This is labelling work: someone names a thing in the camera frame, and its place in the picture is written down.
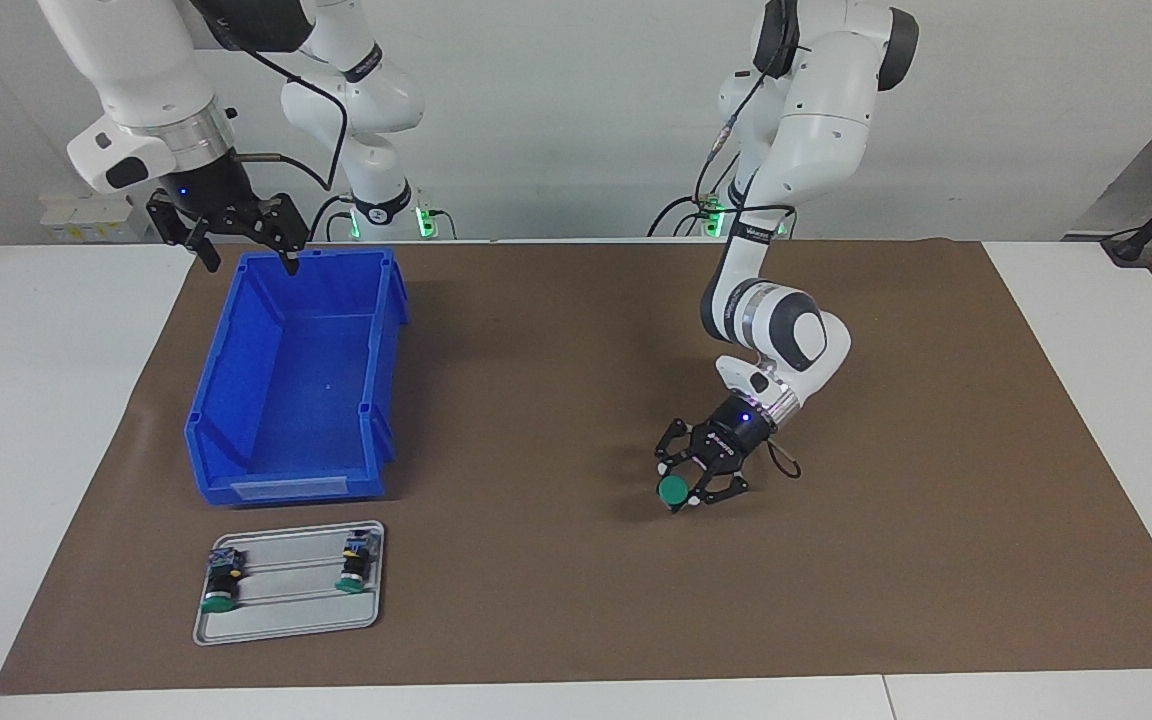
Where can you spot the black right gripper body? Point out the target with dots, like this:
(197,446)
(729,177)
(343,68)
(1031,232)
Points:
(211,190)

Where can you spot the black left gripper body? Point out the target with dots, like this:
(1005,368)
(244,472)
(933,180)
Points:
(731,435)

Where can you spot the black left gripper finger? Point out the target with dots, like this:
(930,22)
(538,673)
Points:
(664,462)
(706,497)

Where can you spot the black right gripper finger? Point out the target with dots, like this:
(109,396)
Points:
(286,222)
(176,222)

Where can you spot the green push button switch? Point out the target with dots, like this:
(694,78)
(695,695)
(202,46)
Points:
(674,488)
(222,585)
(356,565)

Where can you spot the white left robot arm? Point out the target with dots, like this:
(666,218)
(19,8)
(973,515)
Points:
(826,90)

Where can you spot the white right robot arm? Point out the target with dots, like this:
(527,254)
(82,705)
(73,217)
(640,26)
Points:
(126,60)

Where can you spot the brown table mat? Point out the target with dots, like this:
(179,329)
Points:
(536,580)

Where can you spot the blue plastic storage bin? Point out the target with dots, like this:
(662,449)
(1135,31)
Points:
(296,400)

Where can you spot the silver metal tray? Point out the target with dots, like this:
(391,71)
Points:
(291,610)

